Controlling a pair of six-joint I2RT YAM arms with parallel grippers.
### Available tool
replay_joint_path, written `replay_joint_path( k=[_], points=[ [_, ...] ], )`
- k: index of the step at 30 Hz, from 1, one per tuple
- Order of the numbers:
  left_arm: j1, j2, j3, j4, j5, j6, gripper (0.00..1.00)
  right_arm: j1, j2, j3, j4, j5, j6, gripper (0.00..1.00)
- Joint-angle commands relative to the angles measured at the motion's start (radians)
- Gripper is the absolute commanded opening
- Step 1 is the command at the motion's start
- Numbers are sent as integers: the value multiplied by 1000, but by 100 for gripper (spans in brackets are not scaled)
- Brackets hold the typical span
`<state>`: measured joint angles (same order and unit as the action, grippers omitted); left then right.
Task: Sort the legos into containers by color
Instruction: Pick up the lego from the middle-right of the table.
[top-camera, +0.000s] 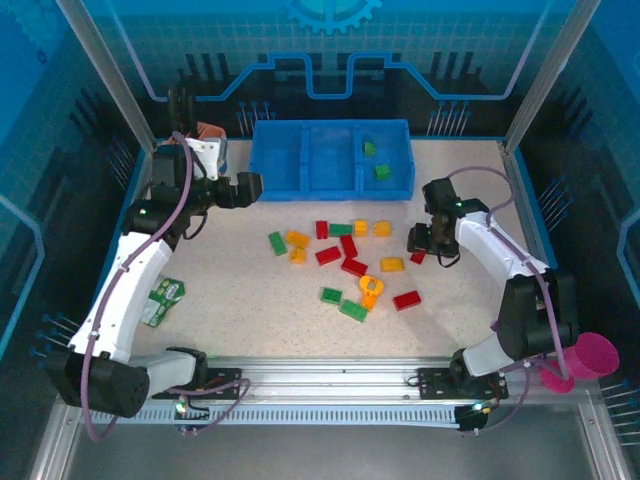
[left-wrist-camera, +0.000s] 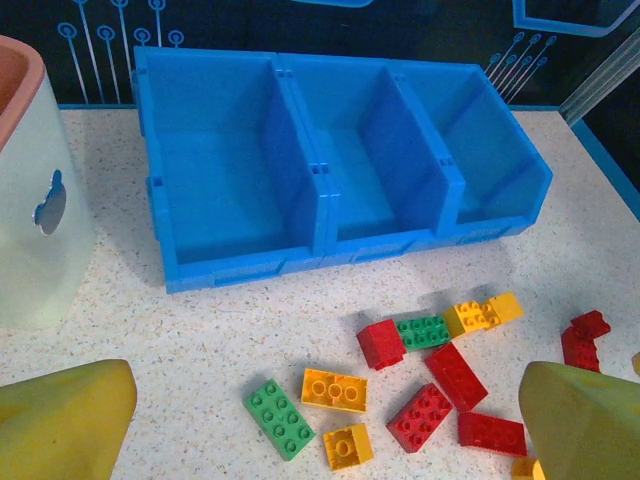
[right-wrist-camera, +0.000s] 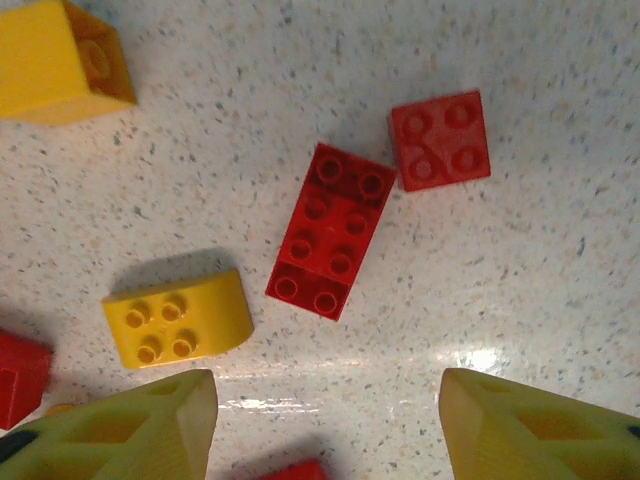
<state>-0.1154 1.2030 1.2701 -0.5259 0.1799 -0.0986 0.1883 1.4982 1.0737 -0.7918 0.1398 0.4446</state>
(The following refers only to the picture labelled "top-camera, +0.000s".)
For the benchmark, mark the red lego brick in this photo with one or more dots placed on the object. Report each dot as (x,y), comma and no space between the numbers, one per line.
(322,229)
(348,245)
(418,257)
(406,300)
(354,266)
(328,255)

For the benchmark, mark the yellow curved lego brick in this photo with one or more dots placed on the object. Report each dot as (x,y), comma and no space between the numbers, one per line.
(392,263)

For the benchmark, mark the yellow lego brick printed 120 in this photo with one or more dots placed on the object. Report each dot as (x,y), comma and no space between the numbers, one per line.
(372,285)

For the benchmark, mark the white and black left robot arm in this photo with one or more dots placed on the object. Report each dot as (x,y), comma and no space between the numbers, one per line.
(130,280)

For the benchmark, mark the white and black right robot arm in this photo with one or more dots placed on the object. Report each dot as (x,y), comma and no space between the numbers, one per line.
(490,240)

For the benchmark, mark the beige utensil holder orange rim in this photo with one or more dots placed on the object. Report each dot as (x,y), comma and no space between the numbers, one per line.
(210,131)

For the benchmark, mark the blue three-compartment bin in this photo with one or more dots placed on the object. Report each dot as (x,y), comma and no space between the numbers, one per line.
(330,160)

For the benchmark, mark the light green lego brick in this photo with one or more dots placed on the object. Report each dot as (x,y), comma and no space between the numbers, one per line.
(370,148)

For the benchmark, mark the green snack packet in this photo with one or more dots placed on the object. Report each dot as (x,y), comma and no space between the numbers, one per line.
(162,300)

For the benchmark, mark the pink plastic cup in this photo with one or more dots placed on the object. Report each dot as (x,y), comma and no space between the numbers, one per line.
(595,357)

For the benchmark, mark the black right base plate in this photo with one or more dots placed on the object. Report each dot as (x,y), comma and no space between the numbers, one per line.
(432,382)

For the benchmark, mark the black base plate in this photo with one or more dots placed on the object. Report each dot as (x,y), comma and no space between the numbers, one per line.
(432,382)
(227,375)

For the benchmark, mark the aluminium frame post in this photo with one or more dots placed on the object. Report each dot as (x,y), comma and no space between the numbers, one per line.
(107,75)
(550,75)

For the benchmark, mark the aluminium mounting rail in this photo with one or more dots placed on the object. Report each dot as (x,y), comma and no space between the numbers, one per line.
(325,375)

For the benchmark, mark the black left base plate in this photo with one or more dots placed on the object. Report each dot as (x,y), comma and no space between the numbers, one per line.
(227,375)

